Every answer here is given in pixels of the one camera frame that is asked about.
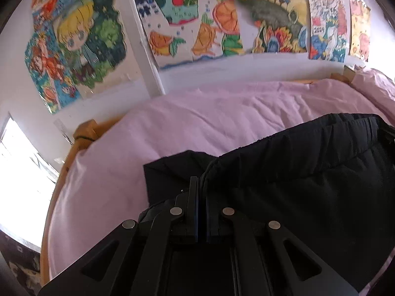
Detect pink folded bedding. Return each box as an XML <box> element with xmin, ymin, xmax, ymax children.
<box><xmin>352</xmin><ymin>68</ymin><xmax>395</xmax><ymax>105</ymax></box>

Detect pink bears wall drawing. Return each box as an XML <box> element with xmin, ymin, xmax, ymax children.
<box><xmin>348</xmin><ymin>0</ymin><xmax>372</xmax><ymax>63</ymax></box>

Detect blond figure wall drawing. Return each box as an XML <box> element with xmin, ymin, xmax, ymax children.
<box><xmin>54</xmin><ymin>0</ymin><xmax>141</xmax><ymax>94</ymax></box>

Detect girl on blue wall drawing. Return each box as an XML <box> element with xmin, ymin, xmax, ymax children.
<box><xmin>24</xmin><ymin>31</ymin><xmax>84</xmax><ymax>114</ymax></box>

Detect orange fruits wall drawing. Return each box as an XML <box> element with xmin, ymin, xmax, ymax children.
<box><xmin>132</xmin><ymin>0</ymin><xmax>244</xmax><ymax>70</ymax></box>

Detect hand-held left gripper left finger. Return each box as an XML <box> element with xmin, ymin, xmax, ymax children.
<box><xmin>37</xmin><ymin>176</ymin><xmax>204</xmax><ymax>296</ymax></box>

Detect black shorts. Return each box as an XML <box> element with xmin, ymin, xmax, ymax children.
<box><xmin>136</xmin><ymin>113</ymin><xmax>395</xmax><ymax>293</ymax></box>

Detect landscape wall drawing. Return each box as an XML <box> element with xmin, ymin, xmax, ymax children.
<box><xmin>230</xmin><ymin>0</ymin><xmax>309</xmax><ymax>55</ymax></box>

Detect white wall pipe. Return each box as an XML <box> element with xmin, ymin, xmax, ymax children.
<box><xmin>122</xmin><ymin>0</ymin><xmax>166</xmax><ymax>97</ymax></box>

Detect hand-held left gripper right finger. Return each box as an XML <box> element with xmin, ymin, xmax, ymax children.
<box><xmin>202</xmin><ymin>205</ymin><xmax>360</xmax><ymax>296</ymax></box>

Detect pink bed blanket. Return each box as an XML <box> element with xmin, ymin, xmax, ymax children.
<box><xmin>46</xmin><ymin>78</ymin><xmax>395</xmax><ymax>296</ymax></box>

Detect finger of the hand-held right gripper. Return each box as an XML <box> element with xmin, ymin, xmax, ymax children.
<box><xmin>378</xmin><ymin>123</ymin><xmax>395</xmax><ymax>161</ymax></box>

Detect dragon wall drawing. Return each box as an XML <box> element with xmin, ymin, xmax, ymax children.
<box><xmin>302</xmin><ymin>0</ymin><xmax>351</xmax><ymax>64</ymax></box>

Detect bright window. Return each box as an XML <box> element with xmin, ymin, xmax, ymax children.
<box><xmin>0</xmin><ymin>114</ymin><xmax>60</xmax><ymax>247</ymax></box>

